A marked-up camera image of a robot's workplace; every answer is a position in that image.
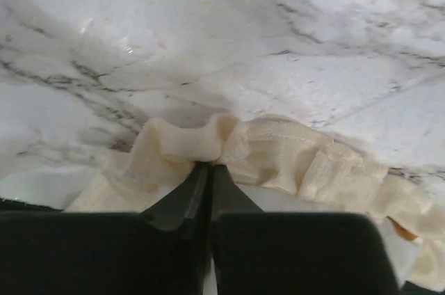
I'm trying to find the small bear print pillow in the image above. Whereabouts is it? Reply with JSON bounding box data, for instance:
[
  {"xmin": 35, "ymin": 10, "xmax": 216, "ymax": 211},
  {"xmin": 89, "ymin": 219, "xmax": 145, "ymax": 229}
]
[{"xmin": 68, "ymin": 113, "xmax": 444, "ymax": 292}]

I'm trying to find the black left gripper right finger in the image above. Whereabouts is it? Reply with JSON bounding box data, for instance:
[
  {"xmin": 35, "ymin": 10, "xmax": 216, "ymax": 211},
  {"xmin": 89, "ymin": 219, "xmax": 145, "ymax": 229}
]
[{"xmin": 211, "ymin": 165, "xmax": 400, "ymax": 295}]

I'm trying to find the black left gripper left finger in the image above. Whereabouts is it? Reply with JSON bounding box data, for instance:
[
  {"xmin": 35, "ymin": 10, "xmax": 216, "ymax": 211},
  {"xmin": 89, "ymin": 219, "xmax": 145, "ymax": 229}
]
[{"xmin": 1, "ymin": 163, "xmax": 209, "ymax": 294}]

